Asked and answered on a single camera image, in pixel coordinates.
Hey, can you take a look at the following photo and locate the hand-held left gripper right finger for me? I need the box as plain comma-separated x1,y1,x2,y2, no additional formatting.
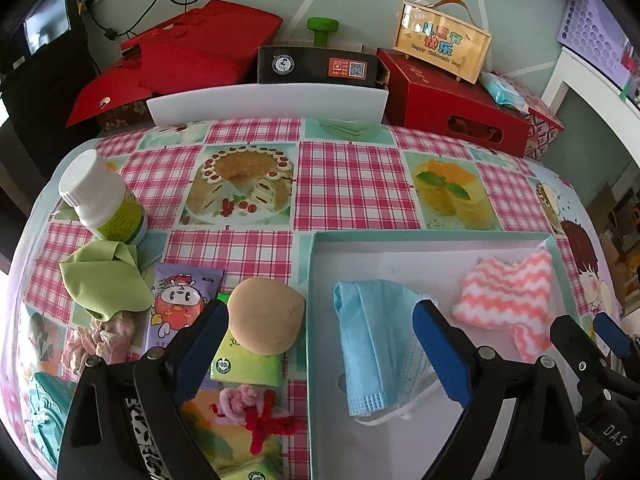
411,299,586,480

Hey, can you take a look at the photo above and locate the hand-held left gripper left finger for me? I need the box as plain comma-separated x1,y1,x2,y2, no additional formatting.
57,298,231,480

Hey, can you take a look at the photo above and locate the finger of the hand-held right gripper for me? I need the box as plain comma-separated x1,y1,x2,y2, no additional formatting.
549,314,602,387
593,312,640,377

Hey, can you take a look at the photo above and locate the blue face mask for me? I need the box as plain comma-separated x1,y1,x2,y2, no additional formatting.
332,279,442,417

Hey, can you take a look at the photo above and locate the round beige bun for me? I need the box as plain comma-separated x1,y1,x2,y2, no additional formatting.
227,277,307,357

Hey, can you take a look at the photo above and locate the pink white striped cloth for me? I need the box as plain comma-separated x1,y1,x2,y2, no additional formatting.
451,249,554,362

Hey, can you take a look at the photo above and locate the teal-rimmed white box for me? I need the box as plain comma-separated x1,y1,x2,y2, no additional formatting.
302,230,577,480

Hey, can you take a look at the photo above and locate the pale pink scrunchie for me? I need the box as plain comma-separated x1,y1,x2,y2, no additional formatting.
62,310,137,377

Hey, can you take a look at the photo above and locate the leopard print scrunchie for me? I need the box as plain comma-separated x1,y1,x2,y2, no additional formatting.
125,394,168,480

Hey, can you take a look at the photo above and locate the green cloth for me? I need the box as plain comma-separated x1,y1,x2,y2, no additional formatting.
59,239,154,322

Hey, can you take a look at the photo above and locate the green tissue pack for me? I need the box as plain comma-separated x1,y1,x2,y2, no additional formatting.
209,331,284,387

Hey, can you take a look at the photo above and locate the purple wipes packet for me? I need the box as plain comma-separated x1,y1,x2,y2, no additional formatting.
144,262,224,362

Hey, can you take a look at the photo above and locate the pink red pipe-cleaner flower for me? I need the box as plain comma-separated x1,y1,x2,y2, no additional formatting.
210,384,307,457

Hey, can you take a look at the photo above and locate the teal plastic toy case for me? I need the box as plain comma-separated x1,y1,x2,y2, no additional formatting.
26,371,77,467

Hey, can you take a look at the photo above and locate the white medicine bottle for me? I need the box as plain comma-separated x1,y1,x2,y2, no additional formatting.
57,149,149,246

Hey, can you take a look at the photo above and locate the printed checkered tablecloth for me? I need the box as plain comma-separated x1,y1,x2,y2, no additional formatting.
0,117,627,480

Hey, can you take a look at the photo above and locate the red white patterned box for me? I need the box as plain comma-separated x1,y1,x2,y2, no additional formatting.
524,94,567,161

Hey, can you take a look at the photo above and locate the floral patterned box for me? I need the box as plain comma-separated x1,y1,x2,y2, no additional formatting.
97,98,154,132

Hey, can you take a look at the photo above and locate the white board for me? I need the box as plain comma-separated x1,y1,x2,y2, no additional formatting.
147,82,391,127

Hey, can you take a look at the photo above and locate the light blue wipes pack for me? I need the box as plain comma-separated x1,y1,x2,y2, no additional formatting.
479,70,529,112

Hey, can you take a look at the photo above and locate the black furniture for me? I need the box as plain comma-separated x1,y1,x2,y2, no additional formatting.
0,25,101,271

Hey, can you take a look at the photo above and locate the black cardboard box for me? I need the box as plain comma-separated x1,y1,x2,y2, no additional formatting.
257,45,389,87

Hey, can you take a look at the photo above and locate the purple perforated board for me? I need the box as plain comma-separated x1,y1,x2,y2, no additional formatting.
556,0,640,87

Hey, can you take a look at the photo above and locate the green dumbbell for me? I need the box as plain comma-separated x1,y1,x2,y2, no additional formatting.
306,17,342,49

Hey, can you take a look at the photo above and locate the dark monitor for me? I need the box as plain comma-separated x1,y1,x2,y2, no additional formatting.
22,0,74,57

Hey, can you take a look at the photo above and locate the red box with handle cutout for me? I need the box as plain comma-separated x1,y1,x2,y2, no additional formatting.
376,48,532,159

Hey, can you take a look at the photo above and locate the yellow gift box with handle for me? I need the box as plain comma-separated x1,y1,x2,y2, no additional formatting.
394,0,494,84

